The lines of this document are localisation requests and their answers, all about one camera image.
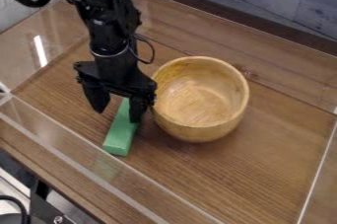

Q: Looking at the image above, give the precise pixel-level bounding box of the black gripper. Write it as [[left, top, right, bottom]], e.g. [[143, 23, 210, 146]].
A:
[[73, 41, 157, 123]]

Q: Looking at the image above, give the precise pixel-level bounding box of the green rectangular stick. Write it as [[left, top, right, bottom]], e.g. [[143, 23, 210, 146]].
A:
[[103, 99, 139, 157]]

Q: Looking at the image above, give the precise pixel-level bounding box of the round wooden bowl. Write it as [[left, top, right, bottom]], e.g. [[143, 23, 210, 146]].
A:
[[152, 56, 250, 143]]

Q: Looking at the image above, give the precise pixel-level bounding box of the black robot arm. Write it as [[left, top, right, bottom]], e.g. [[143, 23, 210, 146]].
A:
[[17, 0, 157, 122]]

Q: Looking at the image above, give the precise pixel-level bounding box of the clear acrylic front wall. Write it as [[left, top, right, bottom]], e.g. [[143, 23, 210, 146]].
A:
[[0, 94, 224, 224]]

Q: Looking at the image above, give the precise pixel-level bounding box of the black table leg bracket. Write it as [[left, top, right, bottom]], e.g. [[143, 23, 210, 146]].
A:
[[29, 180, 72, 224]]

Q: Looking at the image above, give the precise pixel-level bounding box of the black cable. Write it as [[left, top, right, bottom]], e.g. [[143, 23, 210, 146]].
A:
[[0, 194, 31, 224]]

